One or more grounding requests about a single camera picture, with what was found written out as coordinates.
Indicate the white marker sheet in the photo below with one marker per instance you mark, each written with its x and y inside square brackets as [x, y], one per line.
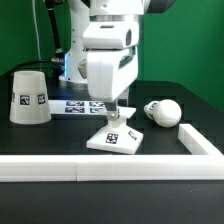
[76, 107]

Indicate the white lamp base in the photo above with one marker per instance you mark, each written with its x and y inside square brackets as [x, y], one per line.
[117, 136]

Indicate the white lamp shade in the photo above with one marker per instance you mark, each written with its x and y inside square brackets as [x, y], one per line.
[29, 104]

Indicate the white L-shaped fence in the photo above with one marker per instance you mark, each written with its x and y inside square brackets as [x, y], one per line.
[204, 162]

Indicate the white lamp bulb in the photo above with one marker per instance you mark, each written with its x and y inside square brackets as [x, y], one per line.
[166, 113]

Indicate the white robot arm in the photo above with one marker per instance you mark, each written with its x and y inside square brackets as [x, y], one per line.
[83, 12]

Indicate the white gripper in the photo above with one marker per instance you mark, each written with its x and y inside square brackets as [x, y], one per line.
[112, 60]

